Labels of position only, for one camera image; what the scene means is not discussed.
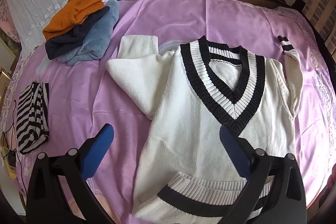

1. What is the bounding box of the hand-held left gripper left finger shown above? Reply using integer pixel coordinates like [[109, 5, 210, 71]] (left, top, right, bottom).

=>
[[26, 123, 115, 224]]

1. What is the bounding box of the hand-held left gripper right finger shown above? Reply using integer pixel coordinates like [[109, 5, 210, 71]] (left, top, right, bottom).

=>
[[219, 125, 307, 224]]

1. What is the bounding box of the white black-trimmed knit sweater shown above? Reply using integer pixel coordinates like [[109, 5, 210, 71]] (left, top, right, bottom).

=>
[[105, 35, 305, 220]]

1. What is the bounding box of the black white striped garment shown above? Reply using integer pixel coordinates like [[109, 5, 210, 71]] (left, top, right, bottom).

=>
[[16, 81, 50, 155]]

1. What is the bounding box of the yellow power strip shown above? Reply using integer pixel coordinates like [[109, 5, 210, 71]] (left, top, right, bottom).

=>
[[0, 145, 19, 178]]

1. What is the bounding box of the navy folded garment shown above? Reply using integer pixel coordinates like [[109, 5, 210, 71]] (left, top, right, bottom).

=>
[[45, 6, 111, 60]]

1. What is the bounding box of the light blue folded garment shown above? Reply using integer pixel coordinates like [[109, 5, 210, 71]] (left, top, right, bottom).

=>
[[56, 0, 120, 67]]

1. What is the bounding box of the orange folded garment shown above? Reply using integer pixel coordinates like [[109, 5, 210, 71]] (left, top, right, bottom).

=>
[[42, 0, 107, 41]]

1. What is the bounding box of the purple patterned bedsheet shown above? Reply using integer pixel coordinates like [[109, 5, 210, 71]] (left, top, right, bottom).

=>
[[0, 0, 336, 224]]

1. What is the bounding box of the pink floral pillow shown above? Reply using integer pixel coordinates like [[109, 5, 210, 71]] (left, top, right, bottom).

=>
[[0, 0, 21, 43]]

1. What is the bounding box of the black cable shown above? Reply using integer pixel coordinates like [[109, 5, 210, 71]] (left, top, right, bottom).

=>
[[2, 100, 28, 197]]

